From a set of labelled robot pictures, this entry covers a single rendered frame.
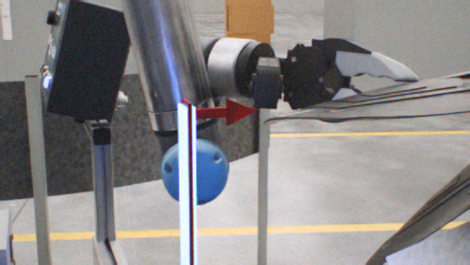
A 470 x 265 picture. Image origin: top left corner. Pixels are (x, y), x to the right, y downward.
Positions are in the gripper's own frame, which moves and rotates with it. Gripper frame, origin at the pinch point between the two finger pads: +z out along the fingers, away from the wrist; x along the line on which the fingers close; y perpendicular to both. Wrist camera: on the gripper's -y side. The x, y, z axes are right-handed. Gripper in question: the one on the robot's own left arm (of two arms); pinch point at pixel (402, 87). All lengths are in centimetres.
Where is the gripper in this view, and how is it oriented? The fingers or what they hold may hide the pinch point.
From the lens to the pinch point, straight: 72.0
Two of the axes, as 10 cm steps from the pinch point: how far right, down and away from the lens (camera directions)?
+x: -0.7, 9.9, 1.5
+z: 8.2, 1.4, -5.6
